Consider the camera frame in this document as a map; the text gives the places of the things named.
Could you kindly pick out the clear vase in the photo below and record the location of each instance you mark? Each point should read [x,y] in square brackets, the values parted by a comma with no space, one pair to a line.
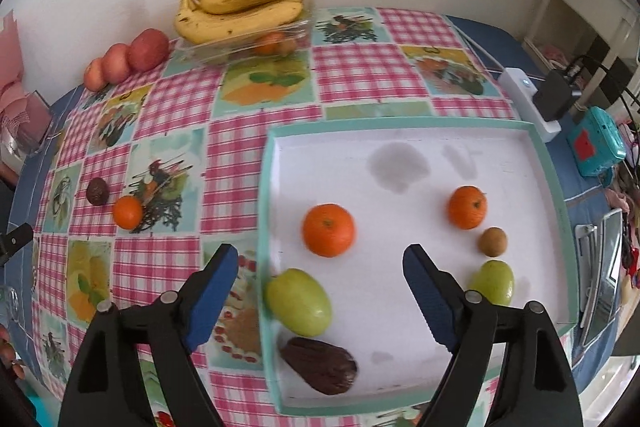
[30,117]

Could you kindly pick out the dark pear-shaped avocado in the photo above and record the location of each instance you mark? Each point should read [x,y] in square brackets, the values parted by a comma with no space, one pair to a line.
[320,364]

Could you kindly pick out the brown longan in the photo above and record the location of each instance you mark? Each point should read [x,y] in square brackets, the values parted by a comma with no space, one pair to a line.
[492,242]

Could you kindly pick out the black charger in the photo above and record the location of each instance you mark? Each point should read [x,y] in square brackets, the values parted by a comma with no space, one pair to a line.
[552,97]

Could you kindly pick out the white power strip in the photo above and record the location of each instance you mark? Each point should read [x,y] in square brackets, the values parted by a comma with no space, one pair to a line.
[520,87]

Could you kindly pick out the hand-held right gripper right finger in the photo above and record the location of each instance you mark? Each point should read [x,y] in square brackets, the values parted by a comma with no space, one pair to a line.
[430,302]

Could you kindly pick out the teal device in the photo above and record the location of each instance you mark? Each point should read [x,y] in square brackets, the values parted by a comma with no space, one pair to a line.
[605,132]

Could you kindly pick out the green mango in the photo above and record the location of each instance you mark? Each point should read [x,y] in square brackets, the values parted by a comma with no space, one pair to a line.
[298,302]
[492,282]

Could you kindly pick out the white tray with teal rim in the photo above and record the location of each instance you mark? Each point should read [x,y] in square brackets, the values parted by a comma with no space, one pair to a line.
[400,257]

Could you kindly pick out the dark round avocado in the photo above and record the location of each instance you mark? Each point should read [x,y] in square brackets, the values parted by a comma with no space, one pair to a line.
[97,191]

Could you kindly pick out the red apple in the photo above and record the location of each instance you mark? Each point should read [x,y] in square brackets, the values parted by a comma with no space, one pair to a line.
[116,64]
[148,49]
[93,74]

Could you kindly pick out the orange tangerine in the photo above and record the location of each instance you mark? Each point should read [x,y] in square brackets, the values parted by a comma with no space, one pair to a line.
[127,212]
[267,44]
[328,229]
[467,207]

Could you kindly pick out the pink checkered tablecloth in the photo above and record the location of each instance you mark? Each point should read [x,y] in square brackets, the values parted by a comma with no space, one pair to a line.
[350,72]

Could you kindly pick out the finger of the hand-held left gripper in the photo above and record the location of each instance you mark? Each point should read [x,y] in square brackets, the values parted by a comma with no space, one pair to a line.
[15,242]

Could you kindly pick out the clear plastic container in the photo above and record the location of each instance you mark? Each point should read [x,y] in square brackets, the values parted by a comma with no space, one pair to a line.
[215,52]

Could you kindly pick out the pile of clothes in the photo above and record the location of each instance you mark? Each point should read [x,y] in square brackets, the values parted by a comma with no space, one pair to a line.
[625,227]

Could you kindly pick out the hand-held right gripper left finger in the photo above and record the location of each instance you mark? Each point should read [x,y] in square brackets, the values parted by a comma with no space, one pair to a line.
[212,297]

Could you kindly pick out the person's left hand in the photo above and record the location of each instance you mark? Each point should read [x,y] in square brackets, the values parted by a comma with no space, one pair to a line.
[7,352]

